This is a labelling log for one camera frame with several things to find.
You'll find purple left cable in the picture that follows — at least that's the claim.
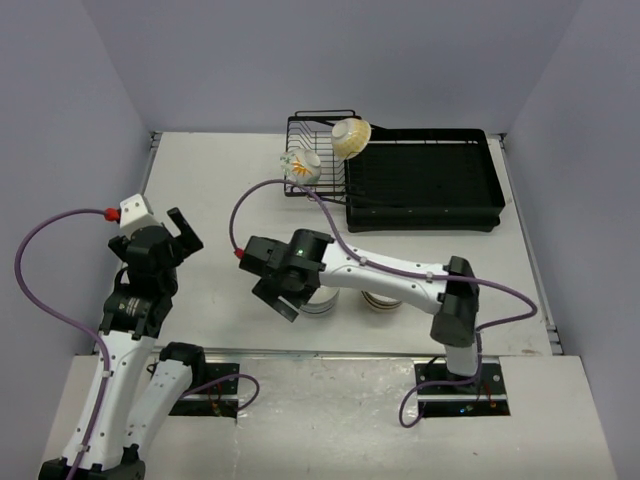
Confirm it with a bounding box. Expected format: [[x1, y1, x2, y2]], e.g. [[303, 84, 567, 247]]
[[13, 205, 120, 476]]

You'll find yellow patterned bowl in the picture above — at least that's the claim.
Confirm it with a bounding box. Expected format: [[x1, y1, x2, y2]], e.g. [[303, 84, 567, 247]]
[[331, 118, 372, 160]]

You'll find beige floral bowl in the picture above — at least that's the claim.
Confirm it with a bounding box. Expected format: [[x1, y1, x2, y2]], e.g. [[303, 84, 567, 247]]
[[363, 292, 402, 310], [361, 291, 397, 303], [367, 303, 401, 313]]

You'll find black wire dish rack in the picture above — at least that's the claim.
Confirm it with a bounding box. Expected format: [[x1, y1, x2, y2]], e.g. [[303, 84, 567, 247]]
[[282, 109, 401, 206]]

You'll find white green floral bowl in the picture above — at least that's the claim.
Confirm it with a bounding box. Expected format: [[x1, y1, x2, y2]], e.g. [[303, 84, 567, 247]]
[[279, 148, 322, 185]]

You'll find white bowl front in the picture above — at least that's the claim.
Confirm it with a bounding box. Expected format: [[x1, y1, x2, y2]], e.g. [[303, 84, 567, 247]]
[[300, 308, 333, 318]]

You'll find beige floral bowl back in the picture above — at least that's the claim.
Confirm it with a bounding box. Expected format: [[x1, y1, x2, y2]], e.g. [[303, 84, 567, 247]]
[[361, 291, 397, 303]]

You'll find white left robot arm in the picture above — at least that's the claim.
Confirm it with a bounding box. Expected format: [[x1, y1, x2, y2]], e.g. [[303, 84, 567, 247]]
[[39, 199, 208, 479]]

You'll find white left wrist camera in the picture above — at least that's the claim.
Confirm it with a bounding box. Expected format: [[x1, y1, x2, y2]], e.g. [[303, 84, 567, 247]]
[[119, 194, 161, 238]]

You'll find white bowl back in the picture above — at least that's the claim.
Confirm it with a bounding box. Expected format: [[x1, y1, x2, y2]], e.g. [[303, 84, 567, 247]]
[[307, 286, 340, 308]]

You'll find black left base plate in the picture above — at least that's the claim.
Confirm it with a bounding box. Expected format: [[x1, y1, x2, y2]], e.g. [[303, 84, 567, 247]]
[[169, 363, 240, 419]]

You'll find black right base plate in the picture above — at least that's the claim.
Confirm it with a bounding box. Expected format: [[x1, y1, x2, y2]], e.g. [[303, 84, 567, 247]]
[[414, 357, 511, 418]]

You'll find beige floral bowl front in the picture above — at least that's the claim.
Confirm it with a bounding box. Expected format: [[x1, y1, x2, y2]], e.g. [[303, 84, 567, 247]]
[[367, 303, 401, 313]]

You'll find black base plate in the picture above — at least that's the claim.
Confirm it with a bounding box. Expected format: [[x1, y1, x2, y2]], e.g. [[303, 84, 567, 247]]
[[169, 363, 240, 419], [414, 357, 511, 418]]

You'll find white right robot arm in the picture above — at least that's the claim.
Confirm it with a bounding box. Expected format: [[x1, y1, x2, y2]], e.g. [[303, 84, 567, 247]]
[[236, 229, 482, 393]]

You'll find black dish drying tray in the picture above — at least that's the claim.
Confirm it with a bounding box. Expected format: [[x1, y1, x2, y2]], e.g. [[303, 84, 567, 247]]
[[345, 127, 506, 233]]

